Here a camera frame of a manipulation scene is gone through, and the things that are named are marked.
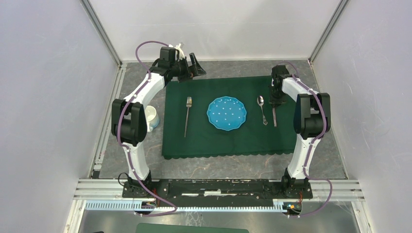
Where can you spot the blue polka dot plate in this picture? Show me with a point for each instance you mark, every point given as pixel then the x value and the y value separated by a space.
pixel 226 113

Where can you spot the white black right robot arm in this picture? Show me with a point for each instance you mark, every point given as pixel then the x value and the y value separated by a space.
pixel 311 121

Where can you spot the dark green cloth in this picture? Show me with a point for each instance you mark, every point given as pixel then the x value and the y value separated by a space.
pixel 204 140

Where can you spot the aluminium frame rails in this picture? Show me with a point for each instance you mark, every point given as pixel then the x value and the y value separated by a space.
pixel 94 188

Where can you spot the silver spoon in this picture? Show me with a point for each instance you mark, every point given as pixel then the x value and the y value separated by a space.
pixel 260 101

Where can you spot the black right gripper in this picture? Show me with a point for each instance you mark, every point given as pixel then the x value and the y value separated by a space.
pixel 276 102

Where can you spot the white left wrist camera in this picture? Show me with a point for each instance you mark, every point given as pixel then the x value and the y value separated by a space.
pixel 179 52

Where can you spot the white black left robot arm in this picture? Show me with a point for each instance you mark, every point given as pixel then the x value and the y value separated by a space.
pixel 128 121

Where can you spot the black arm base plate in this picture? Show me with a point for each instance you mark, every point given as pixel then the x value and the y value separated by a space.
pixel 218 193

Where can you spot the silver fork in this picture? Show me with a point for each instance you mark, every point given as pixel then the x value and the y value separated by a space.
pixel 188 106

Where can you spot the white blue mug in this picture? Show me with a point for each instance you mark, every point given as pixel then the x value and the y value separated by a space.
pixel 152 118

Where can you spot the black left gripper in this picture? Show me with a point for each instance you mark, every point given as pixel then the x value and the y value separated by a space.
pixel 195 70

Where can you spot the green mat at bottom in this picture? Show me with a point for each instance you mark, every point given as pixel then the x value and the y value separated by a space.
pixel 162 228

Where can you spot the black handled knife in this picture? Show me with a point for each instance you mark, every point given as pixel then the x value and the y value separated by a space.
pixel 274 117

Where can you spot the blue slotted cable duct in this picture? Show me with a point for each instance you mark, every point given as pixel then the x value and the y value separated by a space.
pixel 141 206

